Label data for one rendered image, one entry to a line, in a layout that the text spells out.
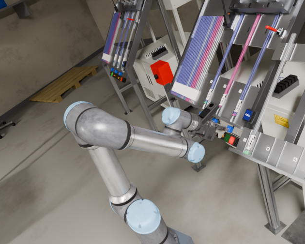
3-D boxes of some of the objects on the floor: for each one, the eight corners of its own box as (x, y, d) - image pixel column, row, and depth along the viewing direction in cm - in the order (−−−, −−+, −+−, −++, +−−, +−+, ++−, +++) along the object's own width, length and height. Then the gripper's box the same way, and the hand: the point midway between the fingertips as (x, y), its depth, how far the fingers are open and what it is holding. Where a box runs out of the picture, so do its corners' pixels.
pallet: (77, 71, 572) (74, 66, 566) (102, 70, 517) (99, 65, 512) (30, 104, 507) (26, 99, 502) (53, 107, 453) (49, 101, 447)
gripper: (183, 129, 128) (216, 138, 140) (195, 136, 121) (228, 145, 132) (190, 112, 127) (222, 122, 138) (203, 118, 119) (236, 129, 131)
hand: (226, 128), depth 134 cm, fingers closed
